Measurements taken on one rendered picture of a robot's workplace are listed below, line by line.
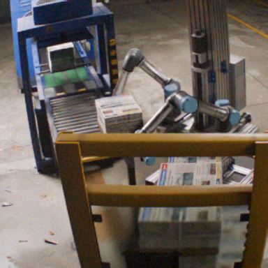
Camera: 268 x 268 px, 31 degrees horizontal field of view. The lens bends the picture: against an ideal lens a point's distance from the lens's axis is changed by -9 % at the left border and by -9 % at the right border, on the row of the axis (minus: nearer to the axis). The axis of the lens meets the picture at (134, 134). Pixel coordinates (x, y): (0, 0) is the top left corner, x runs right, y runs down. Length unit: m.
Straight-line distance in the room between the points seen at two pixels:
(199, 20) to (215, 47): 0.25
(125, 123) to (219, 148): 2.21
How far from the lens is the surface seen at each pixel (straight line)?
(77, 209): 1.80
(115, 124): 3.76
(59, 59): 5.53
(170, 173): 2.93
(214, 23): 3.87
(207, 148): 1.61
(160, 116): 3.62
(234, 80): 4.21
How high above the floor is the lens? 2.61
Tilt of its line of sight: 27 degrees down
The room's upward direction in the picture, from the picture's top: 5 degrees counter-clockwise
